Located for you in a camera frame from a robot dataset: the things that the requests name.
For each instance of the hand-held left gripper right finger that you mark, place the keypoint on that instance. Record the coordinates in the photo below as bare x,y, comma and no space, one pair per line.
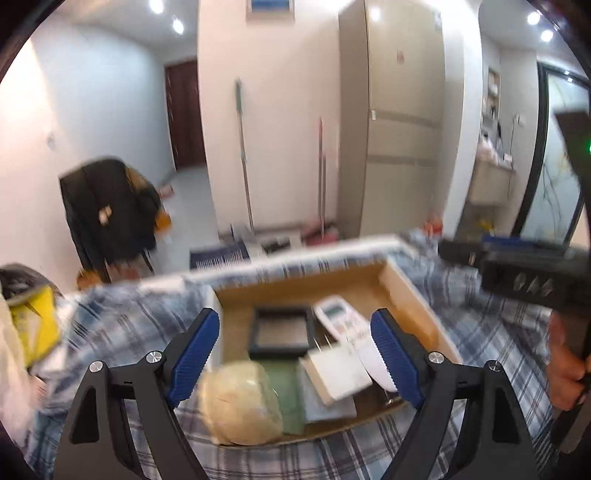
395,355

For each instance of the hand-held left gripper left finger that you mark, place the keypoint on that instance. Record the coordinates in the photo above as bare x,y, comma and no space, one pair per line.
194,355

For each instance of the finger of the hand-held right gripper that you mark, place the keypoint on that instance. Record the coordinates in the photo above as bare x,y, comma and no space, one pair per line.
508,240
461,251

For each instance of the white box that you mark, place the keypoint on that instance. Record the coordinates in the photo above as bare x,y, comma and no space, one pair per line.
339,374

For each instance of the white remote control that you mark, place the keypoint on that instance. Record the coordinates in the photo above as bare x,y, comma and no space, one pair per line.
341,318

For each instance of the cream tape roll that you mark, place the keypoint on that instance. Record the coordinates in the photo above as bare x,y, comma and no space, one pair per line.
240,401

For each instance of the shallow cardboard box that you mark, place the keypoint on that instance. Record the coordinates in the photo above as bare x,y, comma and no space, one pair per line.
351,281

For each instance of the black rectangular tray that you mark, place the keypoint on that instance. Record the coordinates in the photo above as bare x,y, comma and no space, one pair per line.
282,310

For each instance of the green pouch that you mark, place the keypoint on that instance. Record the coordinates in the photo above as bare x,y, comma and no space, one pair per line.
288,397

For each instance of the person's right hand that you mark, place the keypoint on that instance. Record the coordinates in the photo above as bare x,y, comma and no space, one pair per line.
563,360

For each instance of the small yellow item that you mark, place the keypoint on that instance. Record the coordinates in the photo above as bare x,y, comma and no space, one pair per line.
485,226

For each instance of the small red box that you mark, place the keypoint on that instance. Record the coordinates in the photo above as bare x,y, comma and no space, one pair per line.
434,225

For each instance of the beige sink cabinet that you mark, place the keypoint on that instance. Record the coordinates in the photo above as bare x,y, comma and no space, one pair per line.
489,184

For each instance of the frosted glass door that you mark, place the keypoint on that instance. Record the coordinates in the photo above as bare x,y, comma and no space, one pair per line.
549,184

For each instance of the pink cloth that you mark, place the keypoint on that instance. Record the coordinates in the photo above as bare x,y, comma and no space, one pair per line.
487,147

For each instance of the dark blue striped mat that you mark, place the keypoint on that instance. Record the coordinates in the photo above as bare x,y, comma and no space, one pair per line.
217,256

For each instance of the beige refrigerator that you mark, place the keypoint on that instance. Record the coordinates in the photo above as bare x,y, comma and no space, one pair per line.
397,138

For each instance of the orange cardboard box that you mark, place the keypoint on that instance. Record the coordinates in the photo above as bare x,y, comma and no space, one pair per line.
163,221

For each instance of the red dustpan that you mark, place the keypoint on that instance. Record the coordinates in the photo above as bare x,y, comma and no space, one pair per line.
323,235

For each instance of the blue plaid blanket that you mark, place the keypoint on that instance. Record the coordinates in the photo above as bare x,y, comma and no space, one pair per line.
295,461

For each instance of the yellow bag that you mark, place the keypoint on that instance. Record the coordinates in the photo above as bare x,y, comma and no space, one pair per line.
34,323

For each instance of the brown garment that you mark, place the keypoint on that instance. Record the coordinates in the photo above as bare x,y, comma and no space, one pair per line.
143,184

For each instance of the white plastic bag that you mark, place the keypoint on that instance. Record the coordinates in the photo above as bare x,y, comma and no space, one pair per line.
11,360

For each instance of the ceiling spotlight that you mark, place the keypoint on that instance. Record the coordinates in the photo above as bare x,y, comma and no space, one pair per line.
534,17
157,4
547,34
178,25

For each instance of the dark brown door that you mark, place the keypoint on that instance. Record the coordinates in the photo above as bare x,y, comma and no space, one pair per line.
184,115

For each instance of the wall niche shelf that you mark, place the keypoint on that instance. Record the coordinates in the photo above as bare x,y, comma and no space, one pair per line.
493,92

